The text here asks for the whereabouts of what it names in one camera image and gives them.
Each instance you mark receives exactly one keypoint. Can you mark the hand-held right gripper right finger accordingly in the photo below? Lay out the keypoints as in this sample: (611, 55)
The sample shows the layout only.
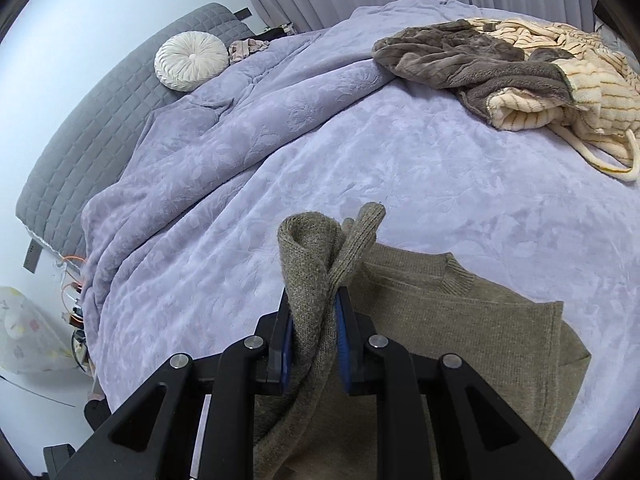
(344, 350)

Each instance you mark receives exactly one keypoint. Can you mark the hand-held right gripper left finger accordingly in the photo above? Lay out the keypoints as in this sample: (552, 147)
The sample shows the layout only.
(286, 355)

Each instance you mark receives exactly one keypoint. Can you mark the olive brown knit sweater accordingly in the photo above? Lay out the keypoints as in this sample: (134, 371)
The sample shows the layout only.
(450, 320)

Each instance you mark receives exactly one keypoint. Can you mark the lavender embossed blanket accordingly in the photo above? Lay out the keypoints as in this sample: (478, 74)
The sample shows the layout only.
(400, 160)

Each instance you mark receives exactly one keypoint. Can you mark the floral translucent bag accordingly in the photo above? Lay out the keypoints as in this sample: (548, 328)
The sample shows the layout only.
(25, 330)

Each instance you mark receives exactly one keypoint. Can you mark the grey quilted headboard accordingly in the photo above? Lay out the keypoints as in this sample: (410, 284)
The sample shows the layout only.
(100, 125)

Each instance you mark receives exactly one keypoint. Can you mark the pink crumpled cloth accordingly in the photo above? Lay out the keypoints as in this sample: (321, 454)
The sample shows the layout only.
(247, 50)

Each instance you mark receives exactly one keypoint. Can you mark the brown fleece garment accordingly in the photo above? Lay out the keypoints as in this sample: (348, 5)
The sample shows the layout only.
(450, 60)

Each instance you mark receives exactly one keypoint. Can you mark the round white pleated pillow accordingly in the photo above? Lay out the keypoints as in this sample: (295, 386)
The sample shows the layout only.
(190, 60)

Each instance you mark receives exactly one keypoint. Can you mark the cream striped fleece garment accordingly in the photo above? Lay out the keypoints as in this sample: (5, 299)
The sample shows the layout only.
(595, 85)

